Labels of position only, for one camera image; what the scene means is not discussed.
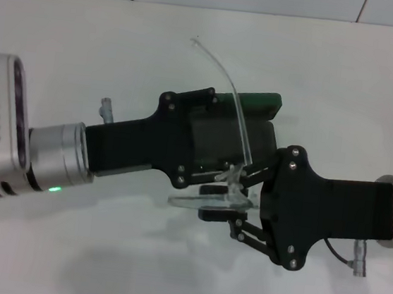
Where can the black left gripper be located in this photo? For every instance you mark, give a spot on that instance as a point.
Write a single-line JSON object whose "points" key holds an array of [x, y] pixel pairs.
{"points": [[136, 147]]}

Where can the silver left connector plug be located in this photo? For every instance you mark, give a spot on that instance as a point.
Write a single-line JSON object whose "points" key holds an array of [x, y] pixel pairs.
{"points": [[106, 110]]}

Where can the green glasses case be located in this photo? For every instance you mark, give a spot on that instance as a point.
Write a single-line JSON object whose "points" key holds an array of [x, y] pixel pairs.
{"points": [[259, 125]]}

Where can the silver right connector plug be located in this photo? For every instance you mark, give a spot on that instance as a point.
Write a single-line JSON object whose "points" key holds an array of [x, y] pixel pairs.
{"points": [[360, 259]]}

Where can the silver connector plug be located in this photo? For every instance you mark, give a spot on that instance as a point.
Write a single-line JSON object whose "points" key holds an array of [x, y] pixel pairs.
{"points": [[106, 110], [360, 259]]}

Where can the clear plastic glasses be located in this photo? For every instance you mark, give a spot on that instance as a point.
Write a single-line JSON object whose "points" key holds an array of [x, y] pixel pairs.
{"points": [[239, 127]]}

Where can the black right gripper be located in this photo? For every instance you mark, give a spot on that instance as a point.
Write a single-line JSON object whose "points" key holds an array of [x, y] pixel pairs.
{"points": [[317, 210]]}

